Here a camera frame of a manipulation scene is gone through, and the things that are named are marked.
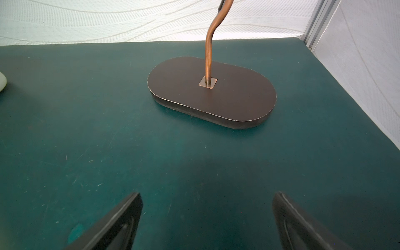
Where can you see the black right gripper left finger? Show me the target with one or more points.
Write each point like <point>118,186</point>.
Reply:
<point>116,230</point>

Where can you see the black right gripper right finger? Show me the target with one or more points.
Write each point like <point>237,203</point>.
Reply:
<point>298,230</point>

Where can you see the copper hook stand dark base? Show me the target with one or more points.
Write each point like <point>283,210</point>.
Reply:
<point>227,95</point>

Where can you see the lavender ceramic bowl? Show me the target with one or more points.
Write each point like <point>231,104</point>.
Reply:
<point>3,81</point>

